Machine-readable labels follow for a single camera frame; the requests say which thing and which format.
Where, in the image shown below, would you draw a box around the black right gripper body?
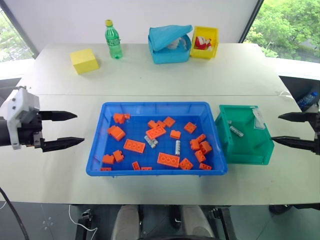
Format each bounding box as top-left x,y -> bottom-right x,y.
311,112 -> 320,144

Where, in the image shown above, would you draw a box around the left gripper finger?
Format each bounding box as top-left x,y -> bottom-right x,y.
38,110 -> 78,123
40,136 -> 86,153

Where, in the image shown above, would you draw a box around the flat orange three-stud plate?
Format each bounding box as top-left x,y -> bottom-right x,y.
123,138 -> 147,155
156,151 -> 181,168

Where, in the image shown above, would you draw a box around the black table frame leg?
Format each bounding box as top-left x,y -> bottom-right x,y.
208,205 -> 239,240
74,208 -> 94,240

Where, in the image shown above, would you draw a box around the yellow plastic bin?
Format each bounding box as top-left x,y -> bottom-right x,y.
189,25 -> 220,61

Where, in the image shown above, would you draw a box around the green plastic bin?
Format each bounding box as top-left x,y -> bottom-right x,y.
214,104 -> 275,166

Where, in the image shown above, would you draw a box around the white crumpled plastic bag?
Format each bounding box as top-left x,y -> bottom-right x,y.
165,35 -> 188,51

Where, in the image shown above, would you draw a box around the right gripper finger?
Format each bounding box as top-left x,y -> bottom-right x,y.
277,111 -> 317,124
270,135 -> 320,156

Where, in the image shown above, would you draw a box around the green plastic bottle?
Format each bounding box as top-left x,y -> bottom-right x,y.
104,19 -> 124,61

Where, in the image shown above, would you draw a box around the blue-label water bottle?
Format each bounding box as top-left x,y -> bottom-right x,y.
296,91 -> 319,106

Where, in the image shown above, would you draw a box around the white label on green bin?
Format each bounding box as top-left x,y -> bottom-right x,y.
251,108 -> 266,131

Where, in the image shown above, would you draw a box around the blue fabric storage box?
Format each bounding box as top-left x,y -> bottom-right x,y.
147,24 -> 194,65

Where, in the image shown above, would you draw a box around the blue plastic tray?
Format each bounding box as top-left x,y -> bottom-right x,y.
85,101 -> 229,178

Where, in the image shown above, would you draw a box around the white cord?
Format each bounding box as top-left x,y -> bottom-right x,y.
274,89 -> 293,99

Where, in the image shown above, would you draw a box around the white cable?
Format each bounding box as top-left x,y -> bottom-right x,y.
68,204 -> 99,232

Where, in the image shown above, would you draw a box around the grey rounded shape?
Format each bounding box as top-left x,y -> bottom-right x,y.
180,204 -> 216,240
110,204 -> 141,240

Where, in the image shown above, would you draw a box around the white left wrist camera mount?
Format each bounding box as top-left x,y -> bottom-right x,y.
0,86 -> 41,151

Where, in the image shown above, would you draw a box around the yellow foam cube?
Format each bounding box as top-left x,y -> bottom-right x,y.
69,48 -> 101,76

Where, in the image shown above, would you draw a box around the orange square plate with holes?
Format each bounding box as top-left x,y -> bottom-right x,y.
178,157 -> 195,171

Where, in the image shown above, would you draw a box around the red and white toys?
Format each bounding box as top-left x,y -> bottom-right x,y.
194,36 -> 213,52

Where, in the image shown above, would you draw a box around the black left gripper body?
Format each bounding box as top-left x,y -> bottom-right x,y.
17,111 -> 47,152

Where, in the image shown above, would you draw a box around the black cable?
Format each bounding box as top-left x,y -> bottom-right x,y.
0,186 -> 31,240

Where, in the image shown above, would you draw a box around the orange plastic toy brick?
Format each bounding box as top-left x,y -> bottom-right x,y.
107,125 -> 127,142

